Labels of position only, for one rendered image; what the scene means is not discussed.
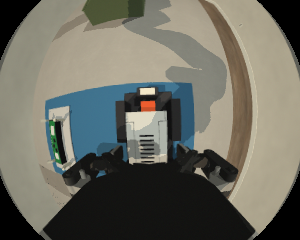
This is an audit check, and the blue flat mat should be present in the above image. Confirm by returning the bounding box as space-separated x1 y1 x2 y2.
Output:
40 82 195 175

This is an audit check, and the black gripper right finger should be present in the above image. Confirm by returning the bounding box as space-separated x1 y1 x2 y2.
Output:
160 143 238 197

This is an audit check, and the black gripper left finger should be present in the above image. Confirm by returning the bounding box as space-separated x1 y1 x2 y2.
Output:
62 145 138 197

